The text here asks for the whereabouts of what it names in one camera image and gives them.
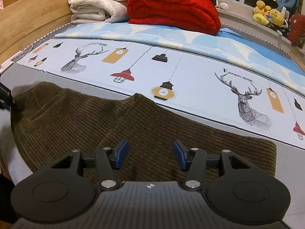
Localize window ledge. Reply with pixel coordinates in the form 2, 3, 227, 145
216, 7, 305, 54

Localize wooden headboard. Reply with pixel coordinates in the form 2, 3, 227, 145
0, 0, 80, 66

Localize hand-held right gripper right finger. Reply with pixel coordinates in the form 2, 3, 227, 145
173, 139, 250, 192

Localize white folded blanket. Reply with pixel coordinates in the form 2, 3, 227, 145
67, 0, 137, 25

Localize red folded blanket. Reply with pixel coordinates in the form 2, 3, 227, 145
127, 0, 222, 35

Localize white cable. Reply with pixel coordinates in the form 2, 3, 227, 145
0, 42, 49, 69

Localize brown corduroy pants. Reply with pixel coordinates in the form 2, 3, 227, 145
10, 81, 277, 189

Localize deer and lamp printed sheet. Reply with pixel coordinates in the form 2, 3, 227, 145
0, 37, 305, 186

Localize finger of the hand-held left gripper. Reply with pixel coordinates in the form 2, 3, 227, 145
0, 83, 15, 111

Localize yellow plush toy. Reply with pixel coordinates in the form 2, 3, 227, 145
252, 0, 271, 26
269, 8, 287, 27

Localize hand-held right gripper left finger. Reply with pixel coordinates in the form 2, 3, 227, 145
50, 139, 129, 192

